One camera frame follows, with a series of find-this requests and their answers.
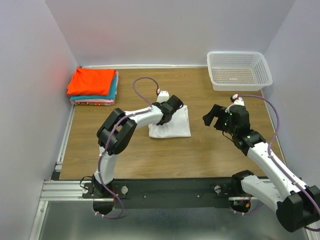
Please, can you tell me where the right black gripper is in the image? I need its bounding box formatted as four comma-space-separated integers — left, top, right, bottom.
202, 103, 237, 136

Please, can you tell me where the white t shirt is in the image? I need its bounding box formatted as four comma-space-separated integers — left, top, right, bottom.
148, 105, 191, 139

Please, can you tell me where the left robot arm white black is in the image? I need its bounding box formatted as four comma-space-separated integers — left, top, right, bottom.
91, 95, 184, 198

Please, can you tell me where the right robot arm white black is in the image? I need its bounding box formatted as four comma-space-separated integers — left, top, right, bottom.
202, 104, 320, 233

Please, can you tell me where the white plastic basket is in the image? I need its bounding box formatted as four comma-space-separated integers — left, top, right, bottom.
207, 51, 273, 92

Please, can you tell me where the teal folded t shirt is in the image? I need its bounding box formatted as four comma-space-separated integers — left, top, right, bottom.
70, 71, 119, 101

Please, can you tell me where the pink folded t shirt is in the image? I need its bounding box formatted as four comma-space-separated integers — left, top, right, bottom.
70, 72, 120, 107

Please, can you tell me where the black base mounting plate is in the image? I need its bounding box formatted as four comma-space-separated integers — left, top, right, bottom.
80, 177, 258, 215

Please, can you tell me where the white back edge strip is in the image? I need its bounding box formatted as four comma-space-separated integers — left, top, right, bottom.
82, 64, 208, 70

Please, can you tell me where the orange folded t shirt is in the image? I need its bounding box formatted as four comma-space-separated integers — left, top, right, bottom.
66, 67, 116, 96

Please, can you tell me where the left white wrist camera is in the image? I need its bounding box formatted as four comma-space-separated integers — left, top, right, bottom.
156, 90, 170, 103

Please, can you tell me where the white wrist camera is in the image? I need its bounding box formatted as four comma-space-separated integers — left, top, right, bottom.
225, 94, 245, 113
156, 90, 170, 103

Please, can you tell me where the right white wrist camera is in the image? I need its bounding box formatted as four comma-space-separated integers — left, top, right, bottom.
225, 94, 245, 113

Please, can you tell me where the aluminium frame rail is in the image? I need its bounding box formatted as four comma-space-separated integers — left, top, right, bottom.
29, 106, 85, 240

